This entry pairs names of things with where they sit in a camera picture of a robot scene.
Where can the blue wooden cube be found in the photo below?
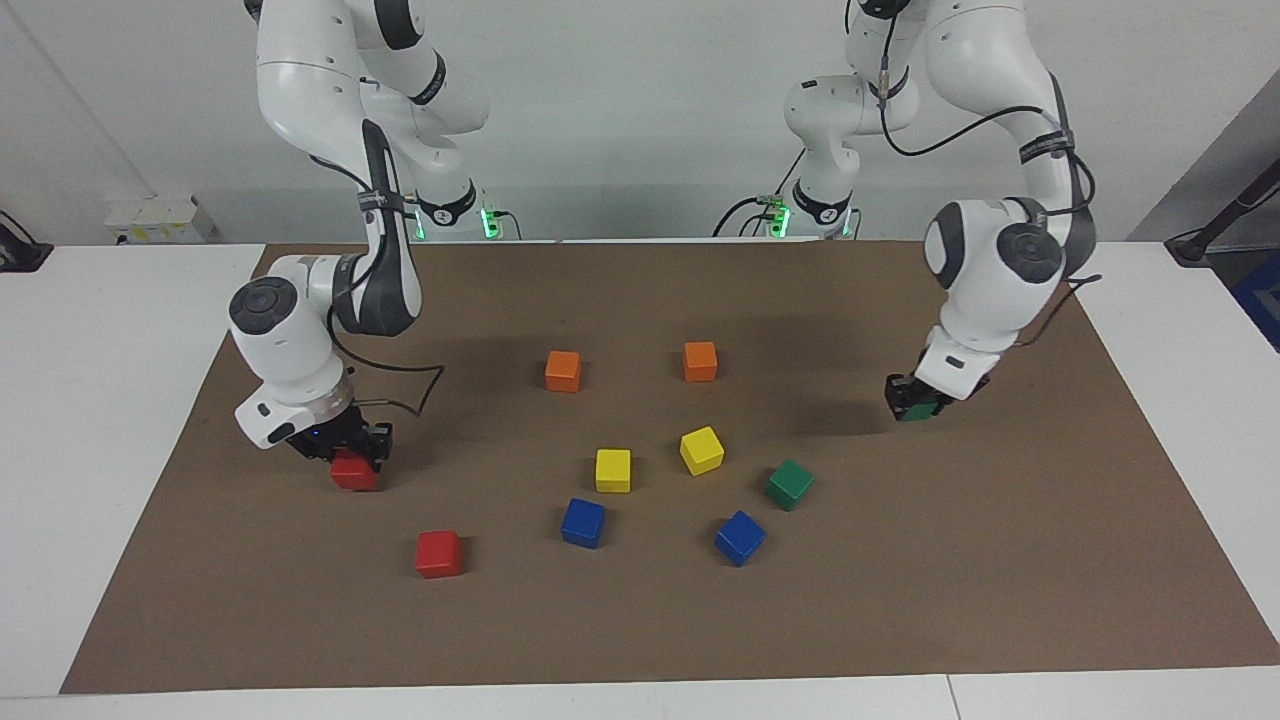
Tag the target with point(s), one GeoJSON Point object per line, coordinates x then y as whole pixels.
{"type": "Point", "coordinates": [583, 522]}
{"type": "Point", "coordinates": [740, 537]}

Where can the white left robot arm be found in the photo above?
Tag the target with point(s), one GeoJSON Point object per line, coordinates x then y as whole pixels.
{"type": "Point", "coordinates": [985, 300]}

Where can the green wooden cube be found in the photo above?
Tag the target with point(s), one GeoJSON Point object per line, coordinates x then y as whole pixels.
{"type": "Point", "coordinates": [790, 484]}
{"type": "Point", "coordinates": [918, 411]}

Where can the black device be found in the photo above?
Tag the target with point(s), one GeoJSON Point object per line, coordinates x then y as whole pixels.
{"type": "Point", "coordinates": [20, 250]}

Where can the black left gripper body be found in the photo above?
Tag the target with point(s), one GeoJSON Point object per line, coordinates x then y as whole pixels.
{"type": "Point", "coordinates": [925, 390]}

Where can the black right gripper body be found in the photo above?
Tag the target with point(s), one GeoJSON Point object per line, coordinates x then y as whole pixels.
{"type": "Point", "coordinates": [330, 432]}

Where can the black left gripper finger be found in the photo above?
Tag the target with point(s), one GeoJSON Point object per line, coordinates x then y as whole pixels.
{"type": "Point", "coordinates": [896, 392]}
{"type": "Point", "coordinates": [950, 406]}

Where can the black stand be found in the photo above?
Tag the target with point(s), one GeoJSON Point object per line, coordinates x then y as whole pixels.
{"type": "Point", "coordinates": [1210, 235]}

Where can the red wooden cube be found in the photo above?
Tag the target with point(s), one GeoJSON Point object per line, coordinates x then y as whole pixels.
{"type": "Point", "coordinates": [353, 474]}
{"type": "Point", "coordinates": [439, 553]}

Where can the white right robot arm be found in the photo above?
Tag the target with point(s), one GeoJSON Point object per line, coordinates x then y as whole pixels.
{"type": "Point", "coordinates": [290, 330]}

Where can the blue object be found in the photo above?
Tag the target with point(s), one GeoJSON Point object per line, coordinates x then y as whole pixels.
{"type": "Point", "coordinates": [1262, 300]}

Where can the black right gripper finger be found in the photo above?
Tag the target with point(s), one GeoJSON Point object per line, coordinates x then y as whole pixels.
{"type": "Point", "coordinates": [325, 455]}
{"type": "Point", "coordinates": [380, 445]}

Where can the orange wooden cube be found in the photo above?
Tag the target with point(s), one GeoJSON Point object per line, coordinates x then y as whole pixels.
{"type": "Point", "coordinates": [563, 370]}
{"type": "Point", "coordinates": [700, 361]}

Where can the yellow wooden cube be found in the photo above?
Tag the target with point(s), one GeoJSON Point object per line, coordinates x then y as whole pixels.
{"type": "Point", "coordinates": [613, 470]}
{"type": "Point", "coordinates": [702, 450]}

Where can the brown paper table mat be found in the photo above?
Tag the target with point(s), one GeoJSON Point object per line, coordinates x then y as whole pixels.
{"type": "Point", "coordinates": [640, 620]}

